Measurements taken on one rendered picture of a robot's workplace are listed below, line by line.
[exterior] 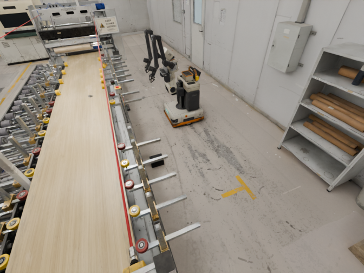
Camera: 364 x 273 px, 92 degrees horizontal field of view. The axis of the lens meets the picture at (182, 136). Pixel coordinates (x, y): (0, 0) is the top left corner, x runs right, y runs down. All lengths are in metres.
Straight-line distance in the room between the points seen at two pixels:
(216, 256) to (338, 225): 1.46
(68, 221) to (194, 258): 1.28
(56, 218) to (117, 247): 0.55
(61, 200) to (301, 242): 2.37
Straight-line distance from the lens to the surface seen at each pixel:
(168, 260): 0.48
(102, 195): 1.62
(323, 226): 2.77
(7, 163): 1.93
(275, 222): 2.54
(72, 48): 5.41
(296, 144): 3.34
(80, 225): 1.56
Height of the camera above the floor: 2.16
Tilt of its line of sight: 41 degrees down
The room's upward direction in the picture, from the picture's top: 3 degrees counter-clockwise
